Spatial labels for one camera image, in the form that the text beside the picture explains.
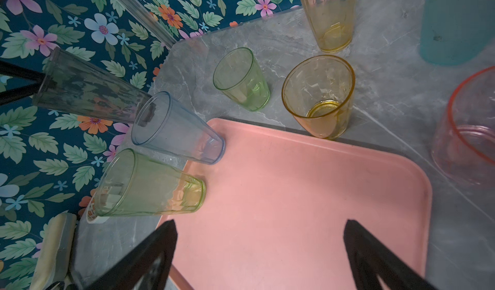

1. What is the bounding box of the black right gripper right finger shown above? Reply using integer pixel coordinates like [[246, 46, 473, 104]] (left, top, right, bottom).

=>
[[344, 220, 435, 290]]

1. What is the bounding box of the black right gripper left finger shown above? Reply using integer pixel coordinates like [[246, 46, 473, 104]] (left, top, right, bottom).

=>
[[87, 220, 178, 289]]

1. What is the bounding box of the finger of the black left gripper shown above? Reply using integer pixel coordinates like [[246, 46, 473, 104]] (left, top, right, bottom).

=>
[[0, 83, 41, 106], [0, 61, 45, 82]]

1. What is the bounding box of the tall grey smoky glass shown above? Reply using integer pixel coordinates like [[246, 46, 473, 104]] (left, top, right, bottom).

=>
[[33, 48, 151, 123]]

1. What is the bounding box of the tall green glass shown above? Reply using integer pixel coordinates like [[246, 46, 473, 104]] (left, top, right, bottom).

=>
[[94, 148, 206, 217]]

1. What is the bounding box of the clear blue tall glass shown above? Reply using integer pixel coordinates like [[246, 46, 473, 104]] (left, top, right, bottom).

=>
[[131, 91, 226, 164]]

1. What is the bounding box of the pink plastic tray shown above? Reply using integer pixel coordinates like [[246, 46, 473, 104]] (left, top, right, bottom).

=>
[[170, 118, 432, 289]]

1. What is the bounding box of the short pink glass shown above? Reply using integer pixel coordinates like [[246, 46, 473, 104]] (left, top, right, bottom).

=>
[[431, 66, 494, 188]]

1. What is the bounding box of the short yellow glass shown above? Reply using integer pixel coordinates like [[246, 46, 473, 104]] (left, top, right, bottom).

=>
[[281, 55, 356, 140]]

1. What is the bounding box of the short green glass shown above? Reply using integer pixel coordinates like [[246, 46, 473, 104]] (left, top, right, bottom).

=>
[[213, 47, 271, 112]]

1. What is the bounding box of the teal frosted glass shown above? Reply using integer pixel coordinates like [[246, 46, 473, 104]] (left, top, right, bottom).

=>
[[419, 0, 494, 66]]

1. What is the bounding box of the tall yellow glass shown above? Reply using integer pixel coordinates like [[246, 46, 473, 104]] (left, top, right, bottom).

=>
[[300, 0, 356, 53]]

